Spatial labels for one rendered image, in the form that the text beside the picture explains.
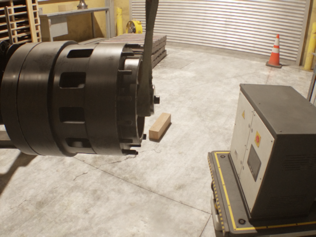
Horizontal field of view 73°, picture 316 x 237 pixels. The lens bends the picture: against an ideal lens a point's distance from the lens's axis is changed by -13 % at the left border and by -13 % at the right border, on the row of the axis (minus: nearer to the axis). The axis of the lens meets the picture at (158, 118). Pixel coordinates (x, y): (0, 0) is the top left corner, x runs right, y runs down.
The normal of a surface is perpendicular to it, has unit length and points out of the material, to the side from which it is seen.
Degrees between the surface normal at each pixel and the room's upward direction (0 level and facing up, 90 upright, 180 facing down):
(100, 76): 47
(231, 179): 0
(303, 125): 0
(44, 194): 0
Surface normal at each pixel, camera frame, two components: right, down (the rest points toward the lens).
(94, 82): -0.04, -0.18
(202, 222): 0.00, -0.88
